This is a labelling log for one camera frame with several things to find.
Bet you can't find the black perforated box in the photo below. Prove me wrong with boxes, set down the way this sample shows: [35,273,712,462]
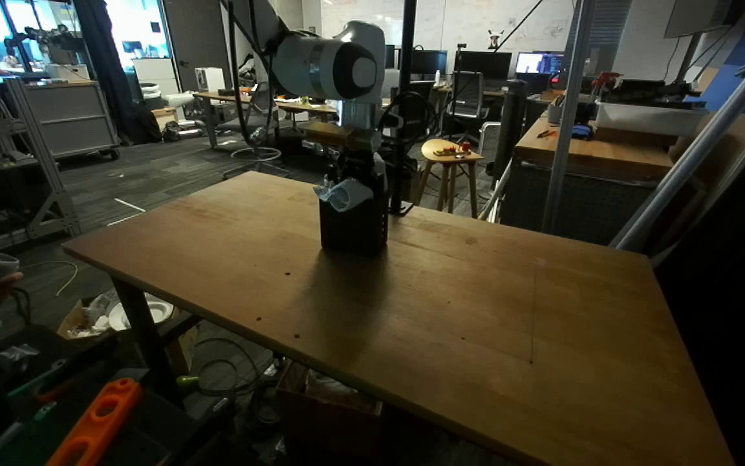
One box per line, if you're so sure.
[319,175,391,257]

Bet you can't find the dark computer monitor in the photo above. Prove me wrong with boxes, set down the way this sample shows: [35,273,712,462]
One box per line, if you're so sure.
[409,46,451,80]
[452,49,515,86]

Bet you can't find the open cardboard box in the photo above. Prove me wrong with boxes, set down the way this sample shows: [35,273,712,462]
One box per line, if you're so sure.
[55,291,121,347]

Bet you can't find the black table leg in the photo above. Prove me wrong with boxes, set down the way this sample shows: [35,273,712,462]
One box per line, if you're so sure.
[112,277,182,404]

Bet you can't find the white box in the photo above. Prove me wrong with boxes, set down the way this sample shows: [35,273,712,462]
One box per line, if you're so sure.
[192,65,228,95]

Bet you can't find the black vertical pole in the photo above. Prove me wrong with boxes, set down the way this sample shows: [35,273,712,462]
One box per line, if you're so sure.
[386,0,421,216]

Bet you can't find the silver upright pole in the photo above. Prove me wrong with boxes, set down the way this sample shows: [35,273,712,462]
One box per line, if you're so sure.
[539,0,597,236]

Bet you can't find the wooden top workbench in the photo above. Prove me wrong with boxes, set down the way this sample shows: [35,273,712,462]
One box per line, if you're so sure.
[498,110,712,245]

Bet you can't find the lit computer monitor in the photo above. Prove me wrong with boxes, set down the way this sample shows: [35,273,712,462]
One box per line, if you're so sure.
[511,49,568,80]

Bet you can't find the round wooden stool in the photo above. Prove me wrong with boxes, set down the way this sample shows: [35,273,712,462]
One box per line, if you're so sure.
[412,137,486,219]

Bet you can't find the grey metal shelf rack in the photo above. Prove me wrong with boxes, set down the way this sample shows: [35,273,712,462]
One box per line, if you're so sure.
[0,71,83,267]

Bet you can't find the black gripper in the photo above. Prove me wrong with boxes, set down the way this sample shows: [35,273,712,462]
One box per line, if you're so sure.
[334,141,391,188]

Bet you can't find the small red items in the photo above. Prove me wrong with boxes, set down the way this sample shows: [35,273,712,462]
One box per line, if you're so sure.
[434,139,474,161]

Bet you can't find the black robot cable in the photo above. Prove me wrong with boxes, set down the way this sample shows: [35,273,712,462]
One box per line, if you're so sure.
[226,0,253,150]

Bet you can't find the silver diagonal pole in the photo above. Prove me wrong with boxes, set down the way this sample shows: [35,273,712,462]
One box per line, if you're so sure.
[608,25,745,254]

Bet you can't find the orange plastic object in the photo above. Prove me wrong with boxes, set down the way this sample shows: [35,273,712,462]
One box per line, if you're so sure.
[47,374,145,466]

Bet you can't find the grey rolling cabinet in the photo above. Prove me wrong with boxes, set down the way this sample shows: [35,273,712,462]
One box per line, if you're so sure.
[19,77,125,163]

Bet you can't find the black mesh office chair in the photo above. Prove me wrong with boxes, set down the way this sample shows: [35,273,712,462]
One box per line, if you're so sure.
[445,68,488,123]

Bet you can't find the grey office chair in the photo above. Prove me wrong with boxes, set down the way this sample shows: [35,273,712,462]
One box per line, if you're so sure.
[214,83,288,165]

